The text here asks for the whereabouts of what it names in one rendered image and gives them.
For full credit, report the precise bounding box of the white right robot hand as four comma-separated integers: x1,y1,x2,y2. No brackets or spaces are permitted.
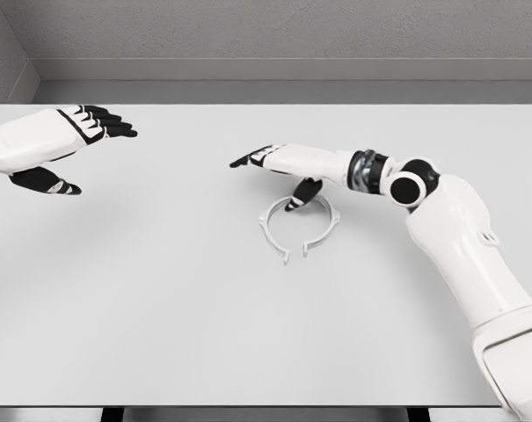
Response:
229,142,338,213

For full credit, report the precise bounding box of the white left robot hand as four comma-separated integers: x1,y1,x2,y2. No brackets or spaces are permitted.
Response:
0,104,139,197

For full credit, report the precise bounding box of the white PVC pipe clamp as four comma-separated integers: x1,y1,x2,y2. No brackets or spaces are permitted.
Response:
257,195,340,268

